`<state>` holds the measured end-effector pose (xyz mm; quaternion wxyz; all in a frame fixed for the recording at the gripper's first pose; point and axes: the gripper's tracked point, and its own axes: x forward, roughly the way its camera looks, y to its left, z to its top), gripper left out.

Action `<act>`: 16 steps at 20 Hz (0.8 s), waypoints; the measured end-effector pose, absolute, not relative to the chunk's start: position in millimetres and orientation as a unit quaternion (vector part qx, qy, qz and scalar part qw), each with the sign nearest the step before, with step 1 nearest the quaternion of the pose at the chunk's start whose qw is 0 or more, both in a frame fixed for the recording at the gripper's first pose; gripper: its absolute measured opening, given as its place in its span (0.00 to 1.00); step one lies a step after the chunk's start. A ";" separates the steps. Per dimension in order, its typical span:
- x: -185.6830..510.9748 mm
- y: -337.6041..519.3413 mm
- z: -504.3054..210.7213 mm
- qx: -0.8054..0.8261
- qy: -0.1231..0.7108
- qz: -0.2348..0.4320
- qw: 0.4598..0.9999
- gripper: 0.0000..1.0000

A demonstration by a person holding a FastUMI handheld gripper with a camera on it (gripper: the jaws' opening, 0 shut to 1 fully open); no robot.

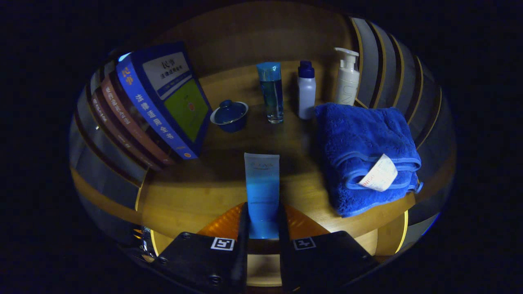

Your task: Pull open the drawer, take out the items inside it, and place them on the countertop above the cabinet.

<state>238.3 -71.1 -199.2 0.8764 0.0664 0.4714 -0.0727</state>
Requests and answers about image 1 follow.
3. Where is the thick blue book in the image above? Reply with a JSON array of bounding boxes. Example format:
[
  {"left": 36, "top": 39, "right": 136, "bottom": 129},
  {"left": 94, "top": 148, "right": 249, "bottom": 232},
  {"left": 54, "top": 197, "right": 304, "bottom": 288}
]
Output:
[{"left": 116, "top": 42, "right": 213, "bottom": 160}]

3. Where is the white bottle with blue cap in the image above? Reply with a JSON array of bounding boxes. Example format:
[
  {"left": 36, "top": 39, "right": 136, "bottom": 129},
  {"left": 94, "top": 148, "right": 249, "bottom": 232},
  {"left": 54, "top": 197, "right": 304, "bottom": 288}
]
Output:
[{"left": 297, "top": 60, "right": 316, "bottom": 120}]

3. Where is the wooden countertop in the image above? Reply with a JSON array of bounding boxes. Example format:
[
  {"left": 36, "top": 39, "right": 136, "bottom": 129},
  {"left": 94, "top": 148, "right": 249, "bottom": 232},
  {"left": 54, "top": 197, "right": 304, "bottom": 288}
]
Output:
[{"left": 135, "top": 61, "right": 417, "bottom": 239}]

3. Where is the dark blue lidded teacup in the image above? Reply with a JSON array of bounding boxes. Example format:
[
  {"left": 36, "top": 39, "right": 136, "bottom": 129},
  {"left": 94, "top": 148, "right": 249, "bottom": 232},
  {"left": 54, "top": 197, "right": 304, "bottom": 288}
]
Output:
[{"left": 210, "top": 100, "right": 249, "bottom": 133}]

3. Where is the folded blue towel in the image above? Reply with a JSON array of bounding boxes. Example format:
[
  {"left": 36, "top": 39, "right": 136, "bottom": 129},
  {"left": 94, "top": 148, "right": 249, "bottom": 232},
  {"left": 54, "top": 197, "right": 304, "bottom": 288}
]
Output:
[{"left": 315, "top": 102, "right": 424, "bottom": 218}]

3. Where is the blue cosmetic tube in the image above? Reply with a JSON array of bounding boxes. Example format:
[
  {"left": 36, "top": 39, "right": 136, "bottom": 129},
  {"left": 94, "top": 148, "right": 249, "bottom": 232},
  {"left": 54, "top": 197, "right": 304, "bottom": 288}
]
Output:
[{"left": 244, "top": 152, "right": 281, "bottom": 240}]

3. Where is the wooden cabinet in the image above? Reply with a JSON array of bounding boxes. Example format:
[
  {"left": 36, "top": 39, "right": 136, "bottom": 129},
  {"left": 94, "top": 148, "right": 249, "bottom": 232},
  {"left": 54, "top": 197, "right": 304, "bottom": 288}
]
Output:
[{"left": 69, "top": 0, "right": 456, "bottom": 262}]

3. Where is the white pump bottle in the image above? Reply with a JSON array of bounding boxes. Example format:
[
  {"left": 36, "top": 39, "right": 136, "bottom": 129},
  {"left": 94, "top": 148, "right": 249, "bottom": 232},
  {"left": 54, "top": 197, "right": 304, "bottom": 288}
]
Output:
[{"left": 334, "top": 47, "right": 360, "bottom": 106}]

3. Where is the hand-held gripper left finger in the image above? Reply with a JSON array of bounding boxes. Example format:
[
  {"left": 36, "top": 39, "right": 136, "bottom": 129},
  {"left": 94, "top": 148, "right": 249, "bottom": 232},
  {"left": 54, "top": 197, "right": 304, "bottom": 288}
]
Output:
[{"left": 153, "top": 202, "right": 250, "bottom": 294}]

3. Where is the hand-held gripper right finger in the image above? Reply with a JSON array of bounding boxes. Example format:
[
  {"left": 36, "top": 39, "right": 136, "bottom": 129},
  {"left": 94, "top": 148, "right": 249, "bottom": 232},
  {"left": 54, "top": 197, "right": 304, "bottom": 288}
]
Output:
[{"left": 278, "top": 202, "right": 380, "bottom": 292}]

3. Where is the teal glass bottle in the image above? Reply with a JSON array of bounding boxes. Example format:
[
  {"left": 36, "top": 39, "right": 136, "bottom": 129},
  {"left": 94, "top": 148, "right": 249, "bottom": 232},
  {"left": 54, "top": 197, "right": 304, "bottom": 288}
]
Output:
[{"left": 257, "top": 62, "right": 284, "bottom": 124}]

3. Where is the reddish brown book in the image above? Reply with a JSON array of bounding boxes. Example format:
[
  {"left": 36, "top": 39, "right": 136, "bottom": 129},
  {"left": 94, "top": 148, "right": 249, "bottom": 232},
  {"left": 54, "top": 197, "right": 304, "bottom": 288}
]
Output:
[{"left": 101, "top": 76, "right": 176, "bottom": 166}]

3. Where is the dark brown book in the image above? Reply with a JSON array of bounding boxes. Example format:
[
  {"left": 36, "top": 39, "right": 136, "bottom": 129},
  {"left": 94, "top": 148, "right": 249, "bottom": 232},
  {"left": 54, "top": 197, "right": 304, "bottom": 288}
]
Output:
[{"left": 91, "top": 90, "right": 164, "bottom": 172}]

